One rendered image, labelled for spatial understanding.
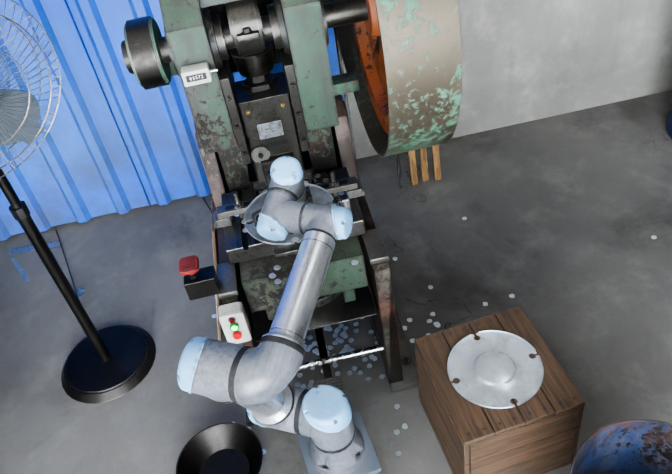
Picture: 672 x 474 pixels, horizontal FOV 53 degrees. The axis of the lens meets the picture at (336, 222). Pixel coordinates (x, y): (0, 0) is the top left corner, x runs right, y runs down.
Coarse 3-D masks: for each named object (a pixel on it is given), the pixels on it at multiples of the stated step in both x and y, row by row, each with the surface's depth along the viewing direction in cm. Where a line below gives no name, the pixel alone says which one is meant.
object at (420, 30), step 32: (384, 0) 145; (416, 0) 145; (448, 0) 146; (352, 32) 237; (384, 32) 147; (416, 32) 148; (448, 32) 149; (352, 64) 229; (384, 64) 151; (416, 64) 152; (448, 64) 153; (416, 96) 158; (448, 96) 160; (416, 128) 167; (448, 128) 171
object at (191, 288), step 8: (200, 272) 205; (208, 272) 205; (184, 280) 204; (192, 280) 203; (200, 280) 203; (208, 280) 203; (216, 280) 206; (192, 288) 204; (200, 288) 204; (208, 288) 205; (216, 288) 205; (192, 296) 206; (200, 296) 206
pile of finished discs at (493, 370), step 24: (480, 336) 216; (504, 336) 215; (456, 360) 211; (480, 360) 209; (504, 360) 208; (528, 360) 207; (456, 384) 204; (480, 384) 203; (504, 384) 202; (528, 384) 201; (504, 408) 196
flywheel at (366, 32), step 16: (368, 0) 177; (368, 16) 183; (368, 32) 189; (368, 48) 213; (368, 64) 212; (368, 80) 210; (384, 80) 201; (384, 96) 203; (384, 112) 195; (384, 128) 199
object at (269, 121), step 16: (272, 80) 191; (240, 96) 189; (256, 96) 188; (272, 96) 187; (288, 96) 188; (240, 112) 188; (256, 112) 189; (272, 112) 190; (288, 112) 191; (256, 128) 192; (272, 128) 193; (288, 128) 194; (256, 144) 196; (272, 144) 197; (288, 144) 198; (256, 160) 198; (272, 160) 198; (256, 176) 204
